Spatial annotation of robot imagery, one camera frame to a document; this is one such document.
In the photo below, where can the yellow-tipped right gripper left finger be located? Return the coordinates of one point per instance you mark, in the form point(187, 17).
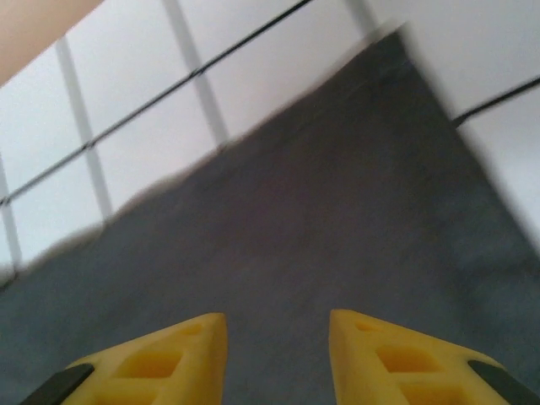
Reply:
point(169, 363)

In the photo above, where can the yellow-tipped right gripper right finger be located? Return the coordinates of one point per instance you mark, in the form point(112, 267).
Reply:
point(401, 363)

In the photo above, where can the dark grey t-shirt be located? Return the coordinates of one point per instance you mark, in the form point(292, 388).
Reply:
point(295, 211)

